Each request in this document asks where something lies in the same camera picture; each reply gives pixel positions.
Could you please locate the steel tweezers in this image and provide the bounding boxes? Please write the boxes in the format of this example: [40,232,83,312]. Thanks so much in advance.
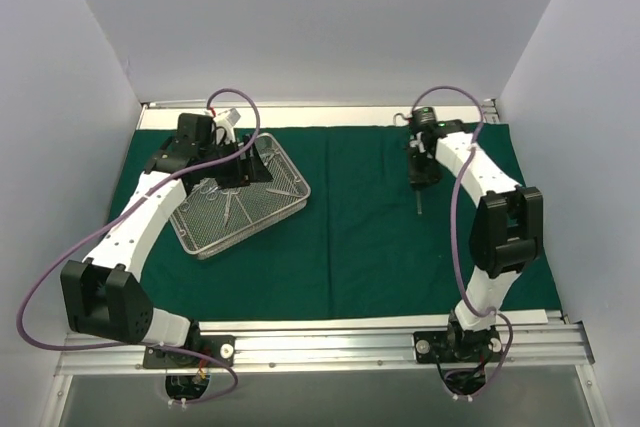
[265,188,305,198]

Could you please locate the steel surgical scissors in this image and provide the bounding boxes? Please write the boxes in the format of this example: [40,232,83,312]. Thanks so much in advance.
[203,186,220,202]

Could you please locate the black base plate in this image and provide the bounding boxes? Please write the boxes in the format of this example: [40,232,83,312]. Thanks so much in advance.
[142,334,236,369]
[412,328,503,364]

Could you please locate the wire mesh instrument tray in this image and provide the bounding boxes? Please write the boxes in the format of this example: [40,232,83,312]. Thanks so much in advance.
[170,133,311,260]

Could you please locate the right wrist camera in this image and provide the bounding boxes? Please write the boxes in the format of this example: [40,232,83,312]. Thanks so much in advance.
[409,106,437,132]

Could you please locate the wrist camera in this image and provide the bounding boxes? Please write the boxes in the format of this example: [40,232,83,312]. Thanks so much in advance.
[409,106,437,132]
[176,113,215,145]

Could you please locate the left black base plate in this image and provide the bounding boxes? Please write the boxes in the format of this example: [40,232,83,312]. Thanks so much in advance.
[142,334,236,369]

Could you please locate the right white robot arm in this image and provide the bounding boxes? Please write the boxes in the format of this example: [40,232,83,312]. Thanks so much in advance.
[407,111,543,360]

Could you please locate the front aluminium rail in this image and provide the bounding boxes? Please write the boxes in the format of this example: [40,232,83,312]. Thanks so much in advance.
[56,323,591,375]

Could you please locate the green surgical drape cloth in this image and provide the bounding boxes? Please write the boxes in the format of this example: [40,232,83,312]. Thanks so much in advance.
[78,121,562,322]

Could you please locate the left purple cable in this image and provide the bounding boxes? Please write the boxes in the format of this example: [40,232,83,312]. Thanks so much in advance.
[17,89,260,404]

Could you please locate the steel needle holder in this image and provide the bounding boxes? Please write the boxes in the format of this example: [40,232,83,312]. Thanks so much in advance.
[223,190,236,227]

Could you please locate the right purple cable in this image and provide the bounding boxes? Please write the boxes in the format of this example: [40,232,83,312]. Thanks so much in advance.
[410,85,512,402]

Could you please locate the aluminium rail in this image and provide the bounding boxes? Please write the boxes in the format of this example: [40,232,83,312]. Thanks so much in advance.
[480,127,562,317]
[56,323,591,375]

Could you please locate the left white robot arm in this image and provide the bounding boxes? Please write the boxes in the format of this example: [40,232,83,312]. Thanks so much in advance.
[60,130,270,366]

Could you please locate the purple cable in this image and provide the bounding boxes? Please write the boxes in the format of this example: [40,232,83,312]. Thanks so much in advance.
[410,85,512,402]
[17,89,260,404]

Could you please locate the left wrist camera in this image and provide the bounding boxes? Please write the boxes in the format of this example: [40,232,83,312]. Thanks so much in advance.
[176,113,215,145]

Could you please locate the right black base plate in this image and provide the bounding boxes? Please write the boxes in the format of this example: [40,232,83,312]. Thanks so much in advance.
[412,328,503,364]

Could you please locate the right aluminium rail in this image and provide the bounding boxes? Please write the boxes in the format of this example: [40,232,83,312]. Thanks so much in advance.
[480,127,562,317]

